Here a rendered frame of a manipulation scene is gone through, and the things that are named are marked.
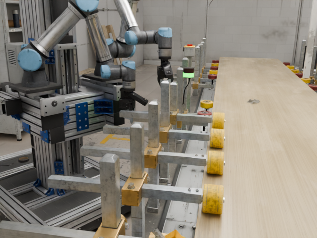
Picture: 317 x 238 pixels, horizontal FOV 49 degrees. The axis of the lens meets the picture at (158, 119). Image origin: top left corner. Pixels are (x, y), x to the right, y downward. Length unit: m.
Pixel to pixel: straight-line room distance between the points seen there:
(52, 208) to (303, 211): 1.72
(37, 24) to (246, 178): 1.57
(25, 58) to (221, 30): 8.07
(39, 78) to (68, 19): 0.38
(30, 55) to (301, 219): 1.43
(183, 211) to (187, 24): 8.43
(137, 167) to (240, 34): 8.70
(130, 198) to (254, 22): 8.79
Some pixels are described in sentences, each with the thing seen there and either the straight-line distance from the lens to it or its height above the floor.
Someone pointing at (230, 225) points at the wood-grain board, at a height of 0.90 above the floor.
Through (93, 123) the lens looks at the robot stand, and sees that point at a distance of 2.29.
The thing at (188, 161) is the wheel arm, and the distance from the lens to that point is 1.22.
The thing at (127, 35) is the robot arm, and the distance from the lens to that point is 1.92.
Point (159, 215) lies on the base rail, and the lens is 1.37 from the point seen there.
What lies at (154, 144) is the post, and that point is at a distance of 1.26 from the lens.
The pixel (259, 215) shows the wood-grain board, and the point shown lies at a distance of 1.04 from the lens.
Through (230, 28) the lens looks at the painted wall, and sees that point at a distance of 9.61.
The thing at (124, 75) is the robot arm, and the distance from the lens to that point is 1.94.
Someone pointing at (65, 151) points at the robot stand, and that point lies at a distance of 2.37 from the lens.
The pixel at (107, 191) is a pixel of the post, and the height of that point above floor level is 1.06.
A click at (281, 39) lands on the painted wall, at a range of 9.64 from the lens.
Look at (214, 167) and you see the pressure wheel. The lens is 1.20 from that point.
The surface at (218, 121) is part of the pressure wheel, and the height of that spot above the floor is 0.95.
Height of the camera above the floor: 1.44
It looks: 17 degrees down
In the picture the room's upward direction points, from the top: straight up
